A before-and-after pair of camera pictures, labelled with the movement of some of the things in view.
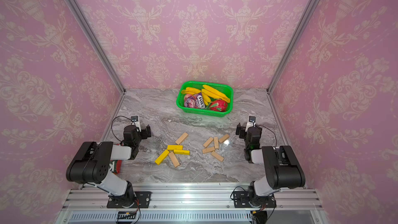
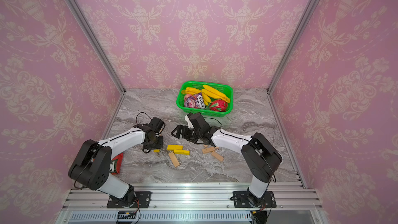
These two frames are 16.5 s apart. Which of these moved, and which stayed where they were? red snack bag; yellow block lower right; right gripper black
Moved: right gripper black
Stayed: yellow block lower right; red snack bag
